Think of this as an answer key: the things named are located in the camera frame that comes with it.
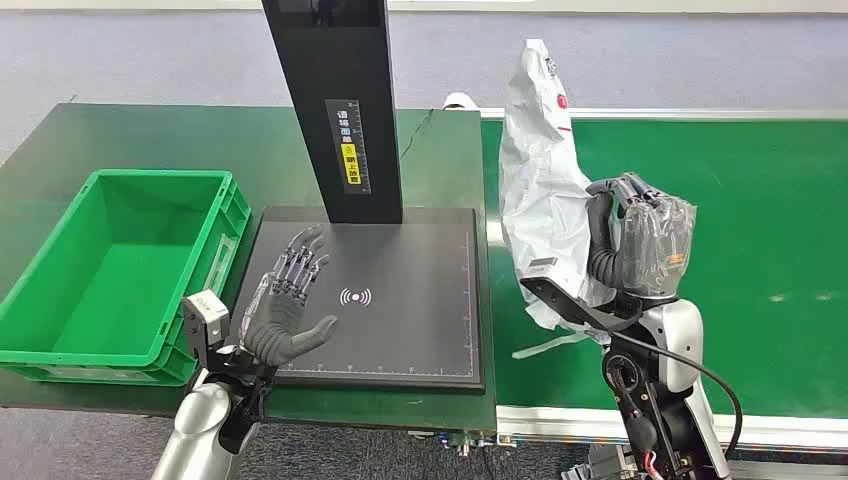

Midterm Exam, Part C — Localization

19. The white plastic mailer package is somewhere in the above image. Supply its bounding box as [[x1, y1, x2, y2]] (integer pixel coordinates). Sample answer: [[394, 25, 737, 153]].
[[497, 38, 625, 360]]

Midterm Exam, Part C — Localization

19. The black inbound scanner machine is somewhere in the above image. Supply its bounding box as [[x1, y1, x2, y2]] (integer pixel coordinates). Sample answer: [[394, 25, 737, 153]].
[[225, 0, 486, 393]]

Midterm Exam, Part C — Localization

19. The green plastic crate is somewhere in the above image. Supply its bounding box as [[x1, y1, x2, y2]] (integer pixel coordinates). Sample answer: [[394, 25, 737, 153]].
[[0, 168, 252, 388]]

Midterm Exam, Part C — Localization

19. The grey metal bracket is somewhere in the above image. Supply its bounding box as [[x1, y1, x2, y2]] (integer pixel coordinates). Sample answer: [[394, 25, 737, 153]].
[[560, 443, 639, 480]]

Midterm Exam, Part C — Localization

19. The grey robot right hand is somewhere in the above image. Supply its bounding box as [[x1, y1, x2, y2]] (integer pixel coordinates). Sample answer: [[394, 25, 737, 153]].
[[585, 171, 698, 301]]

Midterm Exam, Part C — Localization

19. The thin black table cable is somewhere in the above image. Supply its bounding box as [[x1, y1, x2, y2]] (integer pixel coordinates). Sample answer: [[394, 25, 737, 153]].
[[398, 108, 436, 162]]

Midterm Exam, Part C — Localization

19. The green conveyor belt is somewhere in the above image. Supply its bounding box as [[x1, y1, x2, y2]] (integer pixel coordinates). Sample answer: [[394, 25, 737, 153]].
[[479, 118, 848, 421]]

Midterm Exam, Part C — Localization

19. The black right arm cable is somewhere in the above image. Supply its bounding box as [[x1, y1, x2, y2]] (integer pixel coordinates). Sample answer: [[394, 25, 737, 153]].
[[608, 329, 744, 460]]

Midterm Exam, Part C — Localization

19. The white round cap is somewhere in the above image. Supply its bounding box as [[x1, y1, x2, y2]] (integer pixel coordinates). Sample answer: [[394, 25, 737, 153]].
[[441, 91, 480, 112]]

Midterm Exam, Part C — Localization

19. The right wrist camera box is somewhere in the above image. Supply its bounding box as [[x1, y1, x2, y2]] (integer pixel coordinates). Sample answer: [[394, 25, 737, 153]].
[[527, 256, 562, 283]]

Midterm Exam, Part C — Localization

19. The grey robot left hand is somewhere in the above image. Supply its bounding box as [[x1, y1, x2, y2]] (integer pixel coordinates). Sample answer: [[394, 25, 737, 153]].
[[239, 224, 339, 369]]

